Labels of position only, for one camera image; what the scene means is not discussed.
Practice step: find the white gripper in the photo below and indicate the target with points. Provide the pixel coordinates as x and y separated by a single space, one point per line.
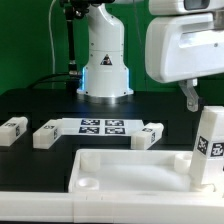
183 47

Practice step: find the white desk top tray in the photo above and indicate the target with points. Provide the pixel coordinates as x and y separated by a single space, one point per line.
133 170

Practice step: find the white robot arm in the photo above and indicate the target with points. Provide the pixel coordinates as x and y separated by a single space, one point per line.
105 76

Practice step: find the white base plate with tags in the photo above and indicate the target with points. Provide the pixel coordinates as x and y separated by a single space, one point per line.
100 127

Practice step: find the white front fence rail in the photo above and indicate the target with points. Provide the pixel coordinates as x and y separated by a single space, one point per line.
121 208

